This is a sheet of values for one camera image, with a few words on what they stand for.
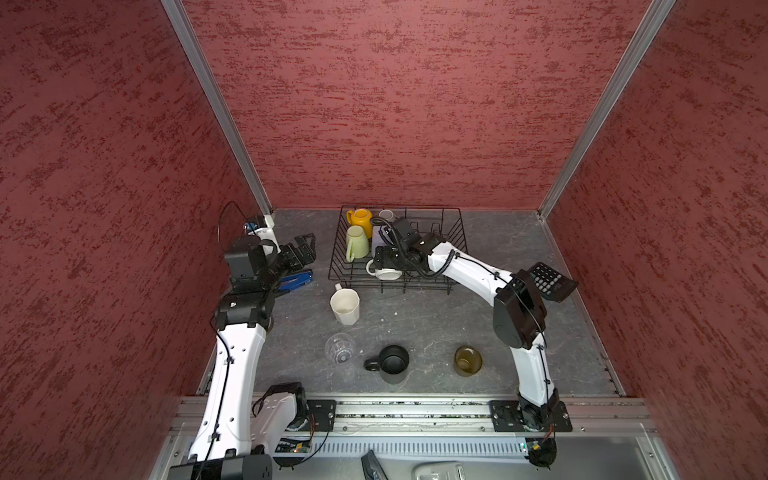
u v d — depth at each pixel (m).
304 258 0.64
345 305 0.89
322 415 0.74
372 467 0.68
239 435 0.39
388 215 1.03
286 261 0.63
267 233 0.62
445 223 1.15
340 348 0.85
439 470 0.66
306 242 0.66
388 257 0.82
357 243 0.98
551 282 0.98
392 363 0.82
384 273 0.85
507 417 0.74
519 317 0.52
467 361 0.83
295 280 0.97
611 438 0.76
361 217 1.03
